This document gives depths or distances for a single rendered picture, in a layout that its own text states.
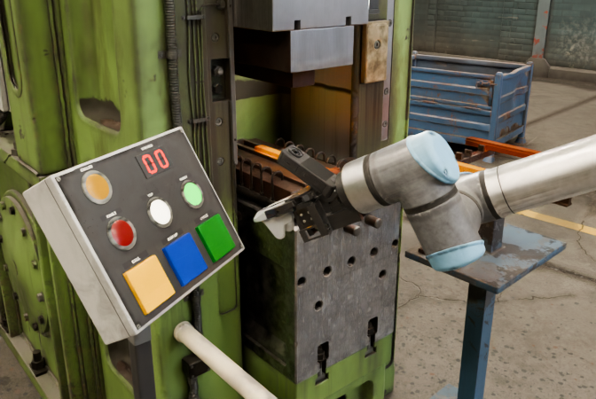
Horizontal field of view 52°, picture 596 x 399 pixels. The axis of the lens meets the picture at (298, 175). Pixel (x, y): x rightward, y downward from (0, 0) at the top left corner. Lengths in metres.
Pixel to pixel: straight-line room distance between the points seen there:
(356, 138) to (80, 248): 1.02
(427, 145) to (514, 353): 1.90
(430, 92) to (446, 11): 4.83
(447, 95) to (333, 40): 3.78
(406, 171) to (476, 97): 4.21
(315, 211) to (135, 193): 0.31
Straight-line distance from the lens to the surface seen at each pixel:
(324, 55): 1.48
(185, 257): 1.11
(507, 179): 1.07
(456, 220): 0.96
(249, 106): 1.96
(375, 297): 1.77
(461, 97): 5.19
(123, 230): 1.04
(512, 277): 1.74
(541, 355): 2.77
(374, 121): 1.85
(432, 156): 0.93
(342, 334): 1.73
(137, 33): 1.36
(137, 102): 1.39
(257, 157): 1.73
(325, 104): 1.87
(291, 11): 1.40
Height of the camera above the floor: 1.50
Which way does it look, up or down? 19 degrees down
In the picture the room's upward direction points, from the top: straight up
